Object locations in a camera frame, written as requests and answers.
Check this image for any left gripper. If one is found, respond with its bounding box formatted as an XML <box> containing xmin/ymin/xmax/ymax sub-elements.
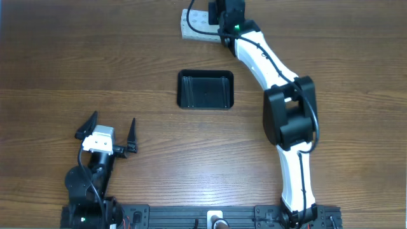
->
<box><xmin>74</xmin><ymin>110</ymin><xmax>139</xmax><ymax>159</ymax></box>

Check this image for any clear test tube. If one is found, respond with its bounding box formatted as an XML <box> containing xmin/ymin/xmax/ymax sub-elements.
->
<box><xmin>188</xmin><ymin>76</ymin><xmax>195</xmax><ymax>108</ymax></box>
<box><xmin>183</xmin><ymin>76</ymin><xmax>190</xmax><ymax>108</ymax></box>
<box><xmin>223</xmin><ymin>76</ymin><xmax>231</xmax><ymax>108</ymax></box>

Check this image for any black tray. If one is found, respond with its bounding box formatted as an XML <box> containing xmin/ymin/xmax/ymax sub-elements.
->
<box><xmin>176</xmin><ymin>69</ymin><xmax>235</xmax><ymax>111</ymax></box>

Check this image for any white test tube rack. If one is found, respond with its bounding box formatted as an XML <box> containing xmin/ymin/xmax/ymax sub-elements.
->
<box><xmin>180</xmin><ymin>8</ymin><xmax>222</xmax><ymax>44</ymax></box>

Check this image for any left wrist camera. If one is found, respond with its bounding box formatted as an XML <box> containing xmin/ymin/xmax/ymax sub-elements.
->
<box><xmin>81</xmin><ymin>124</ymin><xmax>116</xmax><ymax>156</ymax></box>

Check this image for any mounting rail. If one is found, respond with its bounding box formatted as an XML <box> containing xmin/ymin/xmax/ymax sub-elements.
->
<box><xmin>60</xmin><ymin>204</ymin><xmax>343</xmax><ymax>229</ymax></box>

